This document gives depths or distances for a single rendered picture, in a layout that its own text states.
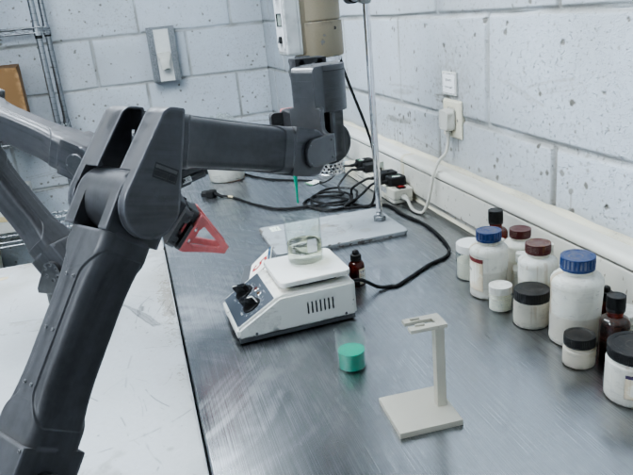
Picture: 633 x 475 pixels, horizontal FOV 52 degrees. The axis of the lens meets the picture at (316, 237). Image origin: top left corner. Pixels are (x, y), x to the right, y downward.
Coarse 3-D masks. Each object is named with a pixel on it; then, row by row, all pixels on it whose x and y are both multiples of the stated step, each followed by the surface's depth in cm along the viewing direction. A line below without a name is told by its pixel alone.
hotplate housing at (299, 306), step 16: (272, 288) 105; (288, 288) 104; (304, 288) 103; (320, 288) 104; (336, 288) 104; (352, 288) 105; (224, 304) 111; (272, 304) 102; (288, 304) 102; (304, 304) 103; (320, 304) 104; (336, 304) 105; (352, 304) 106; (256, 320) 101; (272, 320) 102; (288, 320) 103; (304, 320) 104; (320, 320) 105; (336, 320) 106; (240, 336) 102; (256, 336) 102
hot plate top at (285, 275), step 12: (324, 252) 113; (264, 264) 111; (276, 264) 109; (288, 264) 109; (324, 264) 107; (336, 264) 107; (276, 276) 104; (288, 276) 104; (300, 276) 103; (312, 276) 103; (324, 276) 103; (336, 276) 104
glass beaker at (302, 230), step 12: (288, 216) 109; (300, 216) 110; (312, 216) 110; (288, 228) 106; (300, 228) 105; (312, 228) 105; (288, 240) 107; (300, 240) 106; (312, 240) 106; (288, 252) 108; (300, 252) 106; (312, 252) 106; (300, 264) 107; (312, 264) 107
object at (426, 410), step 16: (416, 320) 77; (432, 320) 77; (432, 336) 78; (432, 352) 79; (384, 400) 83; (400, 400) 83; (416, 400) 82; (432, 400) 82; (400, 416) 80; (416, 416) 79; (432, 416) 79; (448, 416) 79; (400, 432) 77; (416, 432) 77
